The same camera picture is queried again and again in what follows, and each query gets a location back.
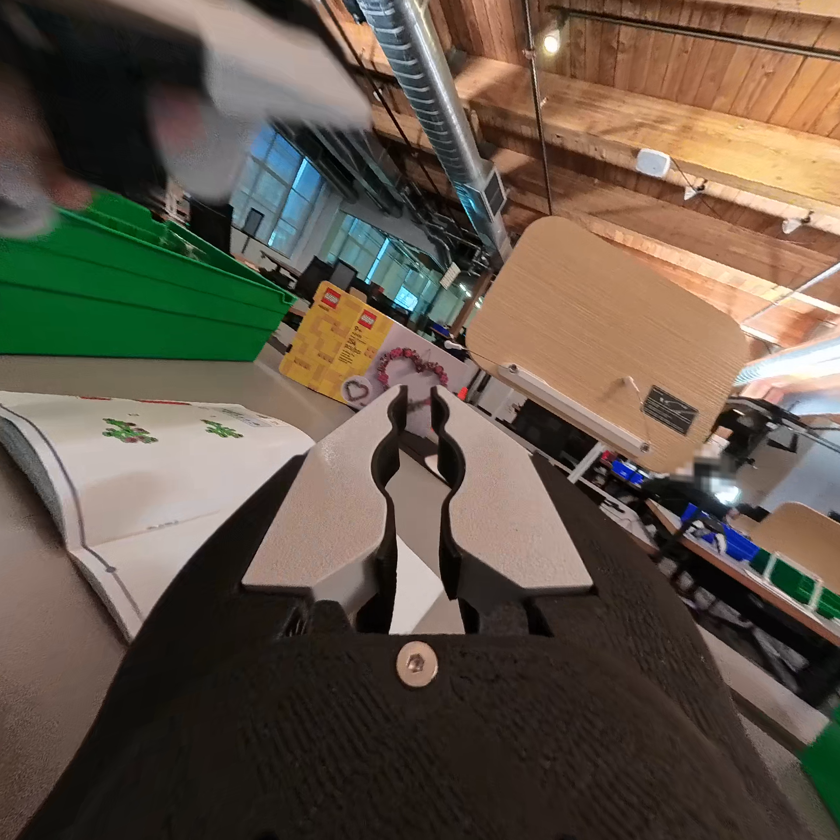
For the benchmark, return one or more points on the silver duct with vent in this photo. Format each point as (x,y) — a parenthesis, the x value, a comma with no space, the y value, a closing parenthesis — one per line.
(439,118)

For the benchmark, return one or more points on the green plastic bin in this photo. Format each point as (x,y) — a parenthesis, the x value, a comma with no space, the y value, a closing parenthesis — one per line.
(164,262)
(131,328)

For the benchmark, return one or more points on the white track spotlight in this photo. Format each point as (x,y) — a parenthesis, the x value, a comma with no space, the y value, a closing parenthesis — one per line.
(694,190)
(795,224)

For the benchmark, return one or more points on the round ceiling lamp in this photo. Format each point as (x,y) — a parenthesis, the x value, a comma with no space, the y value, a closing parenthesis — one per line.
(551,43)

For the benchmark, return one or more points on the row of green bins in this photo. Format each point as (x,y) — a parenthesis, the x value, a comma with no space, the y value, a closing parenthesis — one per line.
(800,584)

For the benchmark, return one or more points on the blue storage bin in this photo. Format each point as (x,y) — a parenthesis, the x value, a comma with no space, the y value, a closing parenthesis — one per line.
(735,544)

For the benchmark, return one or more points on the white instruction booklet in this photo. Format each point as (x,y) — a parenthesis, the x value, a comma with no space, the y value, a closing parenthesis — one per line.
(164,472)

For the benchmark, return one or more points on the wooden chair back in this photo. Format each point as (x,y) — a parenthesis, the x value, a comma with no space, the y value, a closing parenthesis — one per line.
(590,328)

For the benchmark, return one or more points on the person's left hand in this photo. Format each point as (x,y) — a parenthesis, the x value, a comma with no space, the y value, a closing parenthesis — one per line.
(26,151)

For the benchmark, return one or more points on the white ceiling access point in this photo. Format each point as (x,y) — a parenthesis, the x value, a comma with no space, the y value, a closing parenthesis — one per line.
(653,163)

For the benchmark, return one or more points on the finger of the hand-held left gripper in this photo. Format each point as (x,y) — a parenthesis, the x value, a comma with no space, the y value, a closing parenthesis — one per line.
(289,79)
(197,151)

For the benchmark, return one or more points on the plain silver ceiling duct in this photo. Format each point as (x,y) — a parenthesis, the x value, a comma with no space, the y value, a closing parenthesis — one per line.
(794,361)

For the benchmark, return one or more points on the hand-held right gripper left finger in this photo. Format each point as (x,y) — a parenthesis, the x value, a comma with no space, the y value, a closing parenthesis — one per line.
(315,512)

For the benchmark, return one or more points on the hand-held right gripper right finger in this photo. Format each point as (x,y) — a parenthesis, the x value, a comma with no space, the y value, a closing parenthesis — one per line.
(518,518)

